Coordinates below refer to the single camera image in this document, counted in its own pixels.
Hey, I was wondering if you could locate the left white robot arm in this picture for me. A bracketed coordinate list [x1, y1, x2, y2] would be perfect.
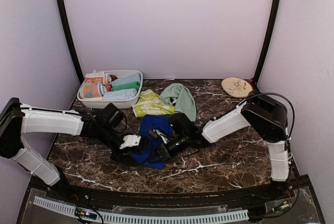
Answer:
[1, 98, 144, 201]

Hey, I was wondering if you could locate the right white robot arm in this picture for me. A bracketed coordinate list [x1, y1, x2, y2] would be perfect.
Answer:
[147, 91, 293, 200]

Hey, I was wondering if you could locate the yellow-green patterned towel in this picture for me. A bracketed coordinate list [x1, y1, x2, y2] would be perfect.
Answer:
[132, 89, 175, 117]

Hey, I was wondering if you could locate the sage green towel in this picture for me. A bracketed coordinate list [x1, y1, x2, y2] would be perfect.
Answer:
[160, 83, 197, 122]

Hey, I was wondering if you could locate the pale blue rolled towel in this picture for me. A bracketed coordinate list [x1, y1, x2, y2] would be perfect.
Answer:
[103, 88, 137, 100]

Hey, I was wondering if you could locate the white plastic basket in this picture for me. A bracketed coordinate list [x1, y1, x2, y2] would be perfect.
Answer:
[77, 70, 143, 109]

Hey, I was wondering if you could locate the green rolled towel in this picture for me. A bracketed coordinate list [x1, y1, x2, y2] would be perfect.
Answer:
[111, 81, 140, 91]

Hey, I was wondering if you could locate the orange blue rolled towel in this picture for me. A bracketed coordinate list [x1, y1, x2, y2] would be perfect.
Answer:
[79, 82, 107, 99]

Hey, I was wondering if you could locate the pink red rolled towel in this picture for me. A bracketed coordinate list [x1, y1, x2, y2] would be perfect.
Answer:
[104, 75, 118, 91]

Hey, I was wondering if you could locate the light blue rolled towel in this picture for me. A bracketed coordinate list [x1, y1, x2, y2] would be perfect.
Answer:
[111, 73, 141, 87]

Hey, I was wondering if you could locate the orange patterned rolled towel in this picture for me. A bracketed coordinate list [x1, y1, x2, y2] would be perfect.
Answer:
[85, 70, 110, 84]

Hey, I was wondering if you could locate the cream bird-pattern plate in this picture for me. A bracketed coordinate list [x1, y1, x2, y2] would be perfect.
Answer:
[221, 77, 253, 98]

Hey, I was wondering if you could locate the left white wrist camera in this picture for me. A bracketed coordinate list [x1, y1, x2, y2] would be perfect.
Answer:
[120, 135, 141, 149]

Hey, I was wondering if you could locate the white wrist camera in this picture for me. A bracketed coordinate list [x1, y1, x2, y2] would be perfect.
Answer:
[120, 135, 141, 149]
[147, 128, 170, 144]

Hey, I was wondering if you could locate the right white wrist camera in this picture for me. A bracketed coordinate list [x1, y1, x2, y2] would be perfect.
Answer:
[147, 128, 170, 144]

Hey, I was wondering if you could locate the white slotted cable duct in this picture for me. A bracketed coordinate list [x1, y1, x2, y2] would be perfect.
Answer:
[32, 196, 249, 223]

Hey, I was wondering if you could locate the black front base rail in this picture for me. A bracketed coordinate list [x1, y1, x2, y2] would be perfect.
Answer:
[26, 175, 311, 209]

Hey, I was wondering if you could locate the left black frame post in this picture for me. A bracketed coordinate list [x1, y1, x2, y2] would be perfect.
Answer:
[56, 0, 84, 83]

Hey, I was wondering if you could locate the black frame post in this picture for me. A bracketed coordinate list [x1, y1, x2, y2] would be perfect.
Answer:
[56, 0, 84, 83]
[252, 0, 280, 87]

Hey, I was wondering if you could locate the right black frame post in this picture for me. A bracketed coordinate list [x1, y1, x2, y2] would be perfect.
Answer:
[252, 0, 280, 87]

